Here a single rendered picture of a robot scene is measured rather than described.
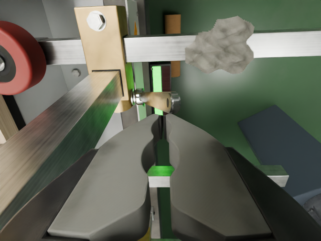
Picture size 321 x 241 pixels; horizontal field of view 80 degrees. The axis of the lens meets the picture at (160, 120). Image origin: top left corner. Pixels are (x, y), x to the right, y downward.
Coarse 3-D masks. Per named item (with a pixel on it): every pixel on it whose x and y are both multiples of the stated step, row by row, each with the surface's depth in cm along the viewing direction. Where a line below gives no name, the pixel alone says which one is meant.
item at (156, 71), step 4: (156, 68) 42; (152, 72) 42; (156, 72) 42; (160, 72) 42; (156, 76) 42; (160, 76) 42; (156, 80) 43; (160, 80) 43; (156, 84) 43; (160, 84) 43; (156, 88) 44; (160, 88) 44; (156, 112) 47; (160, 112) 47
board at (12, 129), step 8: (0, 96) 27; (0, 104) 27; (0, 112) 27; (8, 112) 28; (0, 120) 27; (8, 120) 28; (0, 128) 27; (8, 128) 28; (16, 128) 29; (0, 136) 27; (8, 136) 28
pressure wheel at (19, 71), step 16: (0, 32) 20; (16, 32) 21; (0, 48) 21; (16, 48) 21; (32, 48) 22; (0, 64) 22; (16, 64) 21; (32, 64) 22; (0, 80) 23; (16, 80) 22; (32, 80) 23
